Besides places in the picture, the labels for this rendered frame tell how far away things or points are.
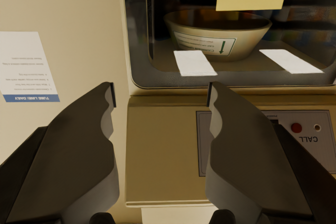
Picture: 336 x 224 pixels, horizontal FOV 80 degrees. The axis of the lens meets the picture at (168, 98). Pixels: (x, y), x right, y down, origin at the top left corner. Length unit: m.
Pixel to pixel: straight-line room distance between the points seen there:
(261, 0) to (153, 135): 0.21
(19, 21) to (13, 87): 0.26
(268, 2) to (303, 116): 0.16
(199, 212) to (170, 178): 0.28
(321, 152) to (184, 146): 0.19
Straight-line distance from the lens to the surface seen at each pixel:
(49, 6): 0.78
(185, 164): 0.28
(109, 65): 0.77
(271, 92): 0.35
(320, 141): 0.35
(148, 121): 0.28
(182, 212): 0.55
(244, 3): 0.26
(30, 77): 0.91
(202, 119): 0.29
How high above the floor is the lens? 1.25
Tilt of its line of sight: 32 degrees up
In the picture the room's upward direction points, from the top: 179 degrees counter-clockwise
